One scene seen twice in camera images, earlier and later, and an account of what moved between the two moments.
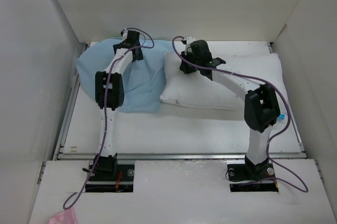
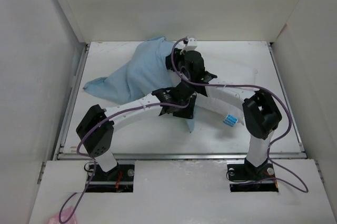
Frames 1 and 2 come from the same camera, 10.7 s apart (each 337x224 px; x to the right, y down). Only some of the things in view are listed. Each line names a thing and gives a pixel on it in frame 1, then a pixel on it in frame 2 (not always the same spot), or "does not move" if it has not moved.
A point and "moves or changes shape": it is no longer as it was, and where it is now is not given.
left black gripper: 139,57 -> 188,113
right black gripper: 186,69 -> 177,55
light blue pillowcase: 144,80 moves or changes shape
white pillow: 192,88 -> 209,116
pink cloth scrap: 67,216 does not move
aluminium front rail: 179,156 does not move
